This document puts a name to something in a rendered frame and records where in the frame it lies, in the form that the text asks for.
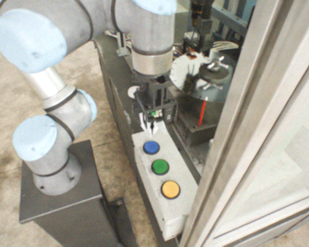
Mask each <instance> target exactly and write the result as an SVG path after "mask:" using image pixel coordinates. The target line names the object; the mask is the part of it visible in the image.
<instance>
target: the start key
mask: <svg viewBox="0 0 309 247"><path fill-rule="evenodd" d="M153 170H154V171H155V172H156V173H159V174H162V173H165V172H166V171H167V162H166V161H165V160H162V159H159V160H156V161H155V162H154V163H153Z"/></svg>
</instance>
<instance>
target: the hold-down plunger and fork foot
mask: <svg viewBox="0 0 309 247"><path fill-rule="evenodd" d="M213 44H214V42H213V41H210V40H207V41H205V36H201V35H199V42H198V45H197V46H195V49H194V52H196V53H198V54H201V53H202V55H203V54H204V56H206V57H208V58H209V56H210V51H211V47H213ZM204 56H203V57H204Z"/></svg>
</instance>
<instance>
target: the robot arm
mask: <svg viewBox="0 0 309 247"><path fill-rule="evenodd" d="M176 11H177V2H176V0H40V1H35V0H0V51H1V53H2V54H3V55H4V56H5V58H6V59H7V60H8V61H9V62H10V63H11V64H13V65H14V66H15V68H16V69H17V70H18V71H19V72H20V74H21V75H22V76H23V77H24V78H25V79H26V81H27V82H28V83H29V84H30V86H31V87H32V88H33V89H34V90H35V92H36V93H37V94H38V95H39V96H40V97H41V99H42V109H43V110H44V111H45V112H46V115H35V116H34V117H33V118H32V117H29V118H28V119H26V120H24V121H23V122H21V123H20V124H19V125H18V126H17V128H16V130H15V131H14V133H13V136H12V144H13V146H14V147H15V149H16V151H17V153H18V156H19V157H20V158H21V159H22V160H23V161H24V162H25V163H26V164H27V165H28V166H29V168H30V169H31V171H32V172H33V180H34V183H35V185H36V187H37V188H38V190H39V191H40V192H42V193H45V194H47V195H60V194H63V193H65V192H67V191H69V190H70V189H71V188H72V187H74V186H75V184H77V183H78V181H79V179H80V177H81V174H82V168H81V164H80V162H79V160H78V159H77V158H76V157H75V156H73V155H72V154H71V153H69V152H68V151H67V148H68V147H69V146H70V145H71V143H72V142H73V141H74V140H75V139H76V138H77V137H78V136H79V135H80V134H81V133H82V132H83V131H84V130H85V129H86V128H87V127H89V126H90V125H91V123H92V121H93V120H94V119H95V117H96V113H97V109H96V105H95V102H94V100H93V98H92V97H91V96H90V95H89V94H86V92H85V91H83V90H77V89H76V88H75V87H74V86H71V85H67V84H66V82H65V81H64V79H62V77H61V76H60V74H59V73H58V72H57V70H56V68H55V67H54V65H57V64H59V63H60V62H61V61H62V60H63V59H64V58H65V57H66V56H68V55H69V54H71V53H72V52H73V51H75V50H76V49H78V48H80V47H81V46H83V45H85V44H86V43H88V42H89V41H91V40H92V39H94V38H95V37H97V36H98V35H100V34H101V33H103V32H104V31H107V30H110V31H115V32H120V33H126V34H130V36H131V49H132V61H133V67H134V69H135V72H134V73H133V74H130V76H131V81H132V84H137V85H141V87H139V88H136V91H135V92H134V93H133V95H134V100H133V101H131V102H132V112H133V114H134V116H135V118H136V120H137V121H138V122H139V123H140V126H141V127H142V128H143V130H144V131H145V132H146V133H147V134H148V135H149V137H152V135H154V134H155V133H156V132H157V130H158V129H160V130H161V131H162V132H163V133H164V134H165V133H166V129H165V125H164V124H165V123H168V122H171V119H172V117H173V118H174V120H175V121H176V120H177V110H178V102H177V101H176V99H175V98H174V96H173V95H172V93H171V92H170V90H169V89H168V87H171V82H172V80H171V78H170V75H171V67H172V62H173V52H174V51H175V48H174V47H173V46H174V33H175V18H176ZM174 106H175V107H176V109H175V114H174V112H173V107H174ZM151 123H152V124H151ZM150 126H151V127H150Z"/></svg>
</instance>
